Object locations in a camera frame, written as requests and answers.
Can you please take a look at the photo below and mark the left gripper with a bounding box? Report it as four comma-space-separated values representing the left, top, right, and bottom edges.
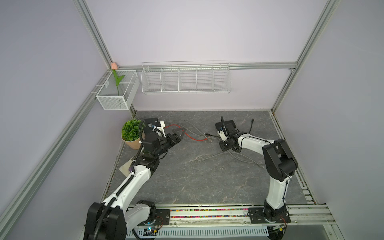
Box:
154, 128, 185, 158

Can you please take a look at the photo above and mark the red ethernet cable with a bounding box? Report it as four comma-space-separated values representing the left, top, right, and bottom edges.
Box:
163, 124, 209, 142

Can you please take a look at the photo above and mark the small black network switch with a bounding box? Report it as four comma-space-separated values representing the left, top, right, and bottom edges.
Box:
215, 120, 239, 136

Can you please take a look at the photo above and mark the black ethernet cable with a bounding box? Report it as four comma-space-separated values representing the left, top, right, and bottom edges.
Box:
204, 118, 255, 139

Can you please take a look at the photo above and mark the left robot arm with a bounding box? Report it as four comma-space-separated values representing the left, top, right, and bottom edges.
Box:
84, 118, 186, 240

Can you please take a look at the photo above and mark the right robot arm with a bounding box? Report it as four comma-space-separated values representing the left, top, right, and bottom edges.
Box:
215, 118, 299, 224

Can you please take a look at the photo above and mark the green potted plant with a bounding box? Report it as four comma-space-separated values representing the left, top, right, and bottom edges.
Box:
122, 119, 145, 150

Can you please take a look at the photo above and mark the white mesh box basket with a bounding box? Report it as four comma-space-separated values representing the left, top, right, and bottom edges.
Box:
96, 70, 140, 111

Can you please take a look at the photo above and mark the pink artificial tulip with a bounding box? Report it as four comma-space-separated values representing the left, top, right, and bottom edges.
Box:
111, 62, 125, 96

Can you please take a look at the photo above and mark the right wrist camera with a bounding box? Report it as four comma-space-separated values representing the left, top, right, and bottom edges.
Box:
218, 127, 228, 142

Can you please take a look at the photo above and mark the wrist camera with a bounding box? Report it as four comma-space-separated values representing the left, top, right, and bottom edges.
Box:
152, 120, 166, 138
218, 127, 228, 142

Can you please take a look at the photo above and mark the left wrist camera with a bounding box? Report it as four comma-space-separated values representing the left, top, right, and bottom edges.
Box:
152, 120, 166, 138

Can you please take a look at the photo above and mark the long white wire basket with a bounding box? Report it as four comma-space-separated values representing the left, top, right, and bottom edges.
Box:
141, 61, 232, 94

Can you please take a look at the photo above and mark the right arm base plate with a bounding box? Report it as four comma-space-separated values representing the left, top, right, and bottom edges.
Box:
247, 206, 291, 224

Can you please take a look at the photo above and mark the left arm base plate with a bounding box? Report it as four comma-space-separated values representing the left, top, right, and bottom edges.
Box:
142, 209, 171, 226

